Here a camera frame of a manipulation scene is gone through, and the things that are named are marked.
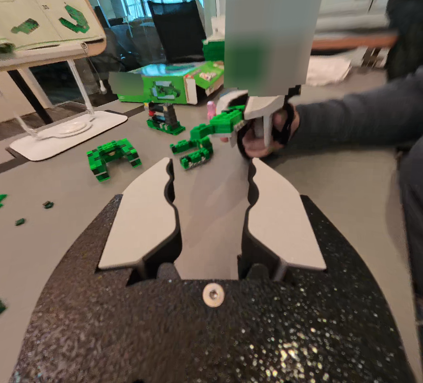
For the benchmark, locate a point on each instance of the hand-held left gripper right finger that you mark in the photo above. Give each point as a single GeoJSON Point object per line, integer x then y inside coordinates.
{"type": "Point", "coordinates": [282, 221]}

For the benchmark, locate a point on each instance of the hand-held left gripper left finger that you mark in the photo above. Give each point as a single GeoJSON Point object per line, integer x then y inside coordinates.
{"type": "Point", "coordinates": [142, 221]}

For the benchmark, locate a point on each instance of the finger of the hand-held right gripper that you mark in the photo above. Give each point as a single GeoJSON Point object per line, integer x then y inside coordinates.
{"type": "Point", "coordinates": [228, 99]}
{"type": "Point", "coordinates": [234, 138]}

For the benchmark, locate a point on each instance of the long green brick assembly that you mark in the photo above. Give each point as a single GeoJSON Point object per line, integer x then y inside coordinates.
{"type": "Point", "coordinates": [221, 122]}

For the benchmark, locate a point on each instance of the person's right forearm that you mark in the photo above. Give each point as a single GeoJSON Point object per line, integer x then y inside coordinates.
{"type": "Point", "coordinates": [347, 119]}

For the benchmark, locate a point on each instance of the grey desk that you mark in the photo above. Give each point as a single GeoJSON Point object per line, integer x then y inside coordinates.
{"type": "Point", "coordinates": [208, 224]}

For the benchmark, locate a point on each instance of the person's right hand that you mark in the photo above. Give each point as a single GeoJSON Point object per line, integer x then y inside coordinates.
{"type": "Point", "coordinates": [256, 149]}

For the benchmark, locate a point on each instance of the pink toy figure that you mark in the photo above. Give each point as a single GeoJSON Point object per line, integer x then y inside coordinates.
{"type": "Point", "coordinates": [210, 109]}

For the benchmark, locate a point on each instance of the green and grey brick piece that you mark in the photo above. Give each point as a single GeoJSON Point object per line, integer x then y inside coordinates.
{"type": "Point", "coordinates": [196, 158]}

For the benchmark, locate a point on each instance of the flat green brick piece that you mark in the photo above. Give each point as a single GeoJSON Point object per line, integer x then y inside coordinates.
{"type": "Point", "coordinates": [186, 146]}

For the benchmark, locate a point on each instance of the green plastic bin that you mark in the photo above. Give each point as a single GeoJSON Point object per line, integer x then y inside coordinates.
{"type": "Point", "coordinates": [213, 51]}

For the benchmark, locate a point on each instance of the green brick set box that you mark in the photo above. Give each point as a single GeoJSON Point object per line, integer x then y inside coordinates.
{"type": "Point", "coordinates": [165, 87]}

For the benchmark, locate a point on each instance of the dark brick tower build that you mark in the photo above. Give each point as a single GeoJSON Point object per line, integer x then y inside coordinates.
{"type": "Point", "coordinates": [165, 119]}

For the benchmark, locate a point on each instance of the green brick arch build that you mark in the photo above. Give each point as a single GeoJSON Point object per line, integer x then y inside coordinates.
{"type": "Point", "coordinates": [110, 155]}

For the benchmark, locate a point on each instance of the white plastic bag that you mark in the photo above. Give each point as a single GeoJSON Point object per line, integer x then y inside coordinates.
{"type": "Point", "coordinates": [327, 71]}

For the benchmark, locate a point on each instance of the black office chair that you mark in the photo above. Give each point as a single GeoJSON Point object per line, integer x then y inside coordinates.
{"type": "Point", "coordinates": [178, 33]}

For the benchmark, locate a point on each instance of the small loose green brick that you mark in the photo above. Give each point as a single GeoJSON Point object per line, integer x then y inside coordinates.
{"type": "Point", "coordinates": [48, 205]}
{"type": "Point", "coordinates": [20, 222]}
{"type": "Point", "coordinates": [2, 306]}
{"type": "Point", "coordinates": [2, 199]}

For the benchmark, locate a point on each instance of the brown side table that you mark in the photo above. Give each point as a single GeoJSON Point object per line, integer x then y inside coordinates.
{"type": "Point", "coordinates": [350, 42]}

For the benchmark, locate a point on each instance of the clear stand with white base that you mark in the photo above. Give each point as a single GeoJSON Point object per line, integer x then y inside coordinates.
{"type": "Point", "coordinates": [69, 128]}

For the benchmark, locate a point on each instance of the person's torso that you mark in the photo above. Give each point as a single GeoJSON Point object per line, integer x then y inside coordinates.
{"type": "Point", "coordinates": [413, 208]}

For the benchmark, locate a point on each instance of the instruction booklet on stand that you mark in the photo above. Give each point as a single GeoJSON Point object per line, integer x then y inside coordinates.
{"type": "Point", "coordinates": [95, 29]}

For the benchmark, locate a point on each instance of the black table leg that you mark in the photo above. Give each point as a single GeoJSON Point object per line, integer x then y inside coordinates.
{"type": "Point", "coordinates": [29, 95]}

